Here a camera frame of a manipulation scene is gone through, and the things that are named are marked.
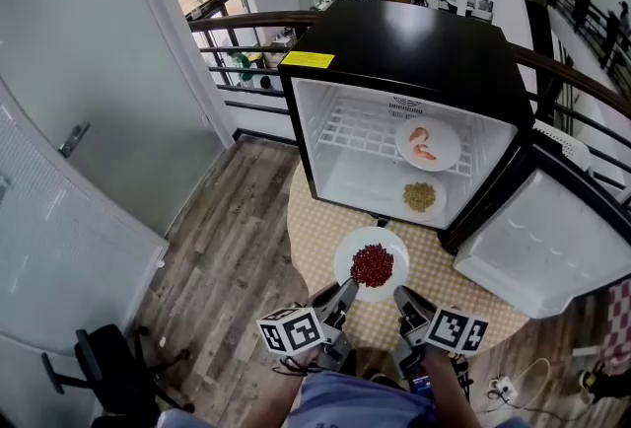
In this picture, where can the small blue screen device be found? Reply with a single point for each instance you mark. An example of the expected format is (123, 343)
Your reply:
(421, 385)

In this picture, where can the person's blue clothing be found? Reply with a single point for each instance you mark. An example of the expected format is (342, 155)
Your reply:
(355, 401)

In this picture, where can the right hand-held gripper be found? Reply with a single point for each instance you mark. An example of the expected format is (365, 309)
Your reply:
(456, 330)

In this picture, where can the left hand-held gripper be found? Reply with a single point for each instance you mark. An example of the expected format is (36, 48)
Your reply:
(291, 330)

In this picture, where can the frosted glass door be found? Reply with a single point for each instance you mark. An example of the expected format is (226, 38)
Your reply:
(98, 46)

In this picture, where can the pile of red beans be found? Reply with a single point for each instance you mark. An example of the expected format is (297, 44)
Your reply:
(372, 265)

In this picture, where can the yellow warning label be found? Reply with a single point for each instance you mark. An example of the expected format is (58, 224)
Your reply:
(308, 59)

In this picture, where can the white power strip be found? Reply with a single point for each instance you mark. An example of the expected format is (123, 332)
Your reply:
(503, 389)

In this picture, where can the black mini fridge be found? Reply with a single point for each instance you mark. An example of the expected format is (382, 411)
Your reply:
(404, 41)

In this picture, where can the person's left forearm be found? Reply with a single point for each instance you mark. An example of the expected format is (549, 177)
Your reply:
(305, 364)

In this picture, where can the white round plate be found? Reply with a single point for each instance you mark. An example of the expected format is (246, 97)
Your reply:
(367, 236)
(443, 140)
(441, 199)

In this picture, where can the black office chair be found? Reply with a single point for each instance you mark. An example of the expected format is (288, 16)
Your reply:
(113, 367)

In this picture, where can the framed wall pictures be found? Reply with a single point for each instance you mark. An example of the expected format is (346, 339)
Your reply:
(480, 4)

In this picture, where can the black yellow device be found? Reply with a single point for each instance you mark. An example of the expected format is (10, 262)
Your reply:
(589, 380)

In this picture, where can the person's right forearm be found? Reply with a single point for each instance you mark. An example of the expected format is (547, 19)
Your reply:
(443, 381)

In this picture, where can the white perforated plastic chair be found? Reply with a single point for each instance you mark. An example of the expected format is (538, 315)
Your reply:
(567, 145)

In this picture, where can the red checkered tablecloth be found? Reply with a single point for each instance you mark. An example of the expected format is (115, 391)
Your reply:
(618, 327)

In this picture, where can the black metal walkway railing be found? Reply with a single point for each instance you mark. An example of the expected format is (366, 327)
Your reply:
(599, 21)

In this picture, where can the dark wooden handrail railing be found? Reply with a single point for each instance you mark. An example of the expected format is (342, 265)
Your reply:
(246, 19)

